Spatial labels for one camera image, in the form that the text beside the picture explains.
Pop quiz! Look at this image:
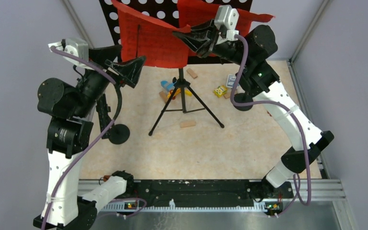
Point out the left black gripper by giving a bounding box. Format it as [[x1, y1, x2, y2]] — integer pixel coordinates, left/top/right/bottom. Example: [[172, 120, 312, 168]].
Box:
[[73, 43, 147, 116]]

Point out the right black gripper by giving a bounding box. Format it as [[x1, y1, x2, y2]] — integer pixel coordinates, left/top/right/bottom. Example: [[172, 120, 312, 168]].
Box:
[[171, 20, 252, 69]]

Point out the red sheet music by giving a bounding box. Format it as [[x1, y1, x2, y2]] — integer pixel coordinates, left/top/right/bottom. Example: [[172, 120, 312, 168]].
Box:
[[112, 0, 278, 69]]

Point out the black music stand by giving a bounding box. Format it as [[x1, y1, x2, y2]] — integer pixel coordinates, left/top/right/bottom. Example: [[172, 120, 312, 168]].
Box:
[[99, 0, 254, 137]]

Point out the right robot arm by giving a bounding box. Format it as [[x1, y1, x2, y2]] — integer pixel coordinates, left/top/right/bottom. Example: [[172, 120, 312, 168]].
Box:
[[173, 21, 334, 198]]

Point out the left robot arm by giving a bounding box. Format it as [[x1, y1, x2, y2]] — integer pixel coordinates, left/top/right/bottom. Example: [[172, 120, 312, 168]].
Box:
[[33, 40, 146, 230]]

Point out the light wooden block back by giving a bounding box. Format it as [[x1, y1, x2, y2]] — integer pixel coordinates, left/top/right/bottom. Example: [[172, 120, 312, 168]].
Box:
[[186, 68, 198, 79]]

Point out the light wooden block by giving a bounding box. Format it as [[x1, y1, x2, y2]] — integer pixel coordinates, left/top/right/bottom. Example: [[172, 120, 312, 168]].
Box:
[[186, 68, 198, 79], [180, 120, 196, 128]]

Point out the black silver-head microphone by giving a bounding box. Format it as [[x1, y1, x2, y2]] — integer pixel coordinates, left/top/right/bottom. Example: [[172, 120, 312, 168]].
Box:
[[96, 94, 111, 131]]

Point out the blue playing card box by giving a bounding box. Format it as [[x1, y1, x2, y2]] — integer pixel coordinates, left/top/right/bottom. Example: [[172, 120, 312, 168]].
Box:
[[226, 74, 236, 89]]

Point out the yellow toy block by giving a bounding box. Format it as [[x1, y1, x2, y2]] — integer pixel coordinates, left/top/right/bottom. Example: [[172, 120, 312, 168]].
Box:
[[213, 85, 228, 98]]

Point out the blue yellow toy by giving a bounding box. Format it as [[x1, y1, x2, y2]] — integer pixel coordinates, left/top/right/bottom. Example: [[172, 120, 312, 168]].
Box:
[[161, 80, 192, 100]]

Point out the wooden block near card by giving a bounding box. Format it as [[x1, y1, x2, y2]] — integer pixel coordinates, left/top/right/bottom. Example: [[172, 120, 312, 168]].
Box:
[[223, 91, 232, 99]]

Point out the black round-base microphone stand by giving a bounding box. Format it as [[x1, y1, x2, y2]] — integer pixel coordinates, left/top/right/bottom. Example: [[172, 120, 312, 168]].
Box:
[[233, 92, 253, 112]]

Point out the light wooden block front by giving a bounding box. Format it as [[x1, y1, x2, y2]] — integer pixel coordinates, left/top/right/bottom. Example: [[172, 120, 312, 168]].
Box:
[[180, 120, 196, 128]]

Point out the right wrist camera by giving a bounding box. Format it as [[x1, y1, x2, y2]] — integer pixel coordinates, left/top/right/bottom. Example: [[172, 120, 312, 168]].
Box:
[[214, 5, 240, 44]]

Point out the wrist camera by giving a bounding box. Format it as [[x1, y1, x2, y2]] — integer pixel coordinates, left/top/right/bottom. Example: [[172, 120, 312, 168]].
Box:
[[214, 5, 240, 44], [48, 38, 89, 61]]

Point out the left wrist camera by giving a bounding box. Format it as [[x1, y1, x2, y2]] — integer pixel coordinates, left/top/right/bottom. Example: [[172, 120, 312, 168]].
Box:
[[48, 38, 89, 61]]

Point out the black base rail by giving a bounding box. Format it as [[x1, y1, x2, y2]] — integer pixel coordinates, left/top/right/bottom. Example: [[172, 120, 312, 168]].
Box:
[[119, 179, 294, 208]]

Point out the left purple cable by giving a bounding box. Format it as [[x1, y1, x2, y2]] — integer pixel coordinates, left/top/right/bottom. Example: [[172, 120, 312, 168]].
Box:
[[40, 46, 147, 230]]

